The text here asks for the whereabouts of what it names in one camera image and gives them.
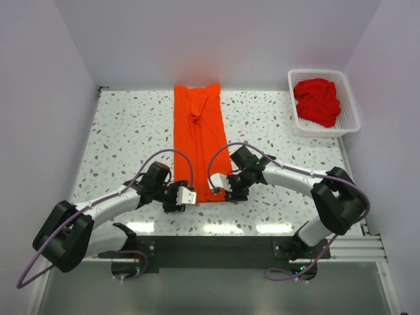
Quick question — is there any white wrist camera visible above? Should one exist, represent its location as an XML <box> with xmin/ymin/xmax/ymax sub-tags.
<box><xmin>209</xmin><ymin>173</ymin><xmax>232</xmax><ymax>194</ymax></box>
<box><xmin>176</xmin><ymin>186</ymin><xmax>197</xmax><ymax>205</ymax></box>

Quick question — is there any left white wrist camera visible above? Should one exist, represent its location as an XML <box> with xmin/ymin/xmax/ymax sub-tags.
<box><xmin>176</xmin><ymin>186</ymin><xmax>197</xmax><ymax>205</ymax></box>

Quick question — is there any orange t shirt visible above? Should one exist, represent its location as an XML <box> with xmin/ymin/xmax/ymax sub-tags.
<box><xmin>173</xmin><ymin>83</ymin><xmax>227</xmax><ymax>203</ymax></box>

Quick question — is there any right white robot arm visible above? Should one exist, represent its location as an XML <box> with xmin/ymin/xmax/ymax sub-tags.
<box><xmin>219</xmin><ymin>146</ymin><xmax>370</xmax><ymax>260</ymax></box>

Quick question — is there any red t shirt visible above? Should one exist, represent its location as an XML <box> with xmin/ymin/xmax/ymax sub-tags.
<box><xmin>293</xmin><ymin>78</ymin><xmax>341</xmax><ymax>128</ymax></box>

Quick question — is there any white plastic basket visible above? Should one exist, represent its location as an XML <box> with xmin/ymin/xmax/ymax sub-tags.
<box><xmin>287</xmin><ymin>69</ymin><xmax>360</xmax><ymax>138</ymax></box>

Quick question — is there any aluminium frame rail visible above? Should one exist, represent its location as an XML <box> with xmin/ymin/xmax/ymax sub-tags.
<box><xmin>37</xmin><ymin>142</ymin><xmax>385</xmax><ymax>262</ymax></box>

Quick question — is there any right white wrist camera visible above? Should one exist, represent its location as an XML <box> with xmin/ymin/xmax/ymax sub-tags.
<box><xmin>209</xmin><ymin>173</ymin><xmax>232</xmax><ymax>194</ymax></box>

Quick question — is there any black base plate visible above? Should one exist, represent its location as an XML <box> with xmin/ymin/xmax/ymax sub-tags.
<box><xmin>98</xmin><ymin>236</ymin><xmax>331</xmax><ymax>277</ymax></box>

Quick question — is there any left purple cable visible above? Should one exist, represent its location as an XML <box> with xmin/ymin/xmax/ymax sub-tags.
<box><xmin>16</xmin><ymin>148</ymin><xmax>195</xmax><ymax>289</ymax></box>

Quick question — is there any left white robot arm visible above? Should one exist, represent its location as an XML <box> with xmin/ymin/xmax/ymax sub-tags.
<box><xmin>32</xmin><ymin>162</ymin><xmax>196</xmax><ymax>272</ymax></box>

